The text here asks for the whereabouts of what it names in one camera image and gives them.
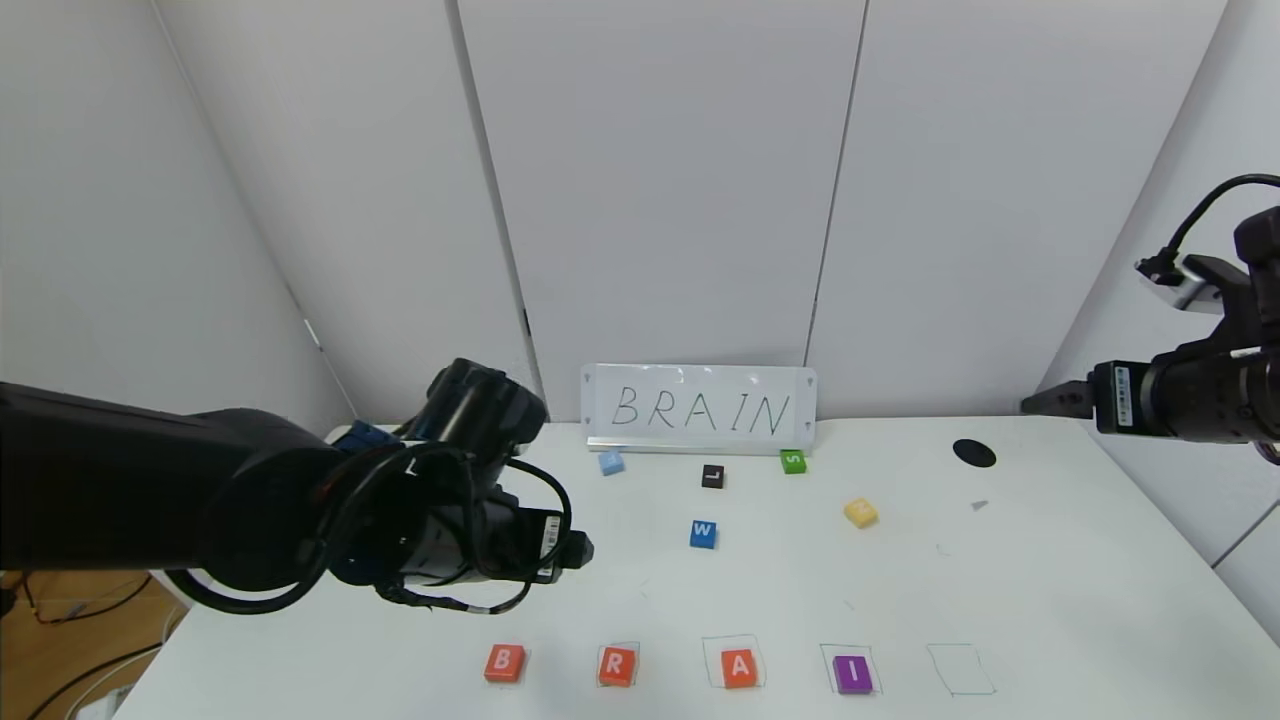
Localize thin black floor cable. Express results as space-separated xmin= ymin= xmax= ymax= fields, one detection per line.
xmin=28 ymin=645 xmax=168 ymax=720
xmin=18 ymin=572 xmax=156 ymax=626

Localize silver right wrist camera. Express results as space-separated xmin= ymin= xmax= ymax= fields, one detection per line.
xmin=1135 ymin=255 xmax=1226 ymax=314

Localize white sign reading BRAIN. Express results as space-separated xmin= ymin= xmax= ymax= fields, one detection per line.
xmin=580 ymin=363 xmax=818 ymax=454

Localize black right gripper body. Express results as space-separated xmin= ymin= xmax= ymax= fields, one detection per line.
xmin=1090 ymin=354 xmax=1251 ymax=443

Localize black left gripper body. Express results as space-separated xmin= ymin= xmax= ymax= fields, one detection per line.
xmin=472 ymin=485 xmax=565 ymax=585

